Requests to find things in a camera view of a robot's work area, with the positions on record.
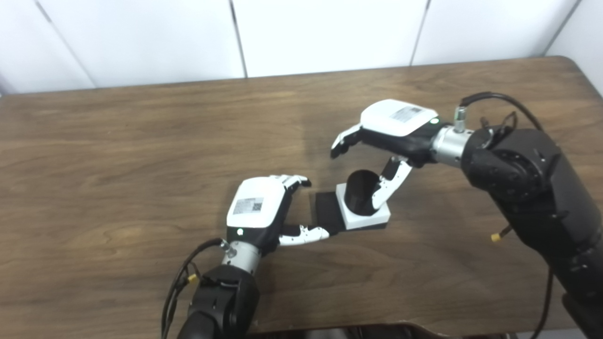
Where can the black peg with square base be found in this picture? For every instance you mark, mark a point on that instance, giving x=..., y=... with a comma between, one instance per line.
x=360, y=193

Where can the white square piece with hole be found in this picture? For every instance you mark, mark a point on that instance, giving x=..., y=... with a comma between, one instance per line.
x=367, y=221

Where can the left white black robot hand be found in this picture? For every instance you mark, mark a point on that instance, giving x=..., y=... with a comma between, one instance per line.
x=256, y=207

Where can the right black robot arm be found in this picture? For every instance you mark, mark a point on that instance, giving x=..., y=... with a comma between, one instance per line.
x=527, y=179

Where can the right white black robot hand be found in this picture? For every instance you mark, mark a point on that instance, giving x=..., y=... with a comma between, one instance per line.
x=395, y=117

